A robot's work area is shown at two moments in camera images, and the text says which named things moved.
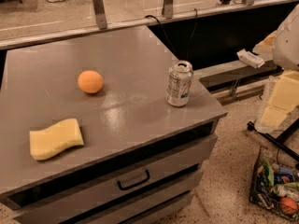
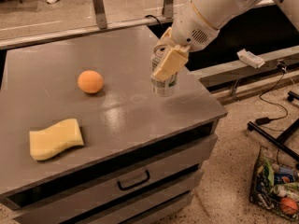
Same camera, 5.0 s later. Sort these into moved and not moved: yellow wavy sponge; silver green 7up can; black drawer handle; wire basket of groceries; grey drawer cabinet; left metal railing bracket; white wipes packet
Moved: silver green 7up can
Not moved: grey drawer cabinet; yellow wavy sponge; left metal railing bracket; wire basket of groceries; black drawer handle; white wipes packet
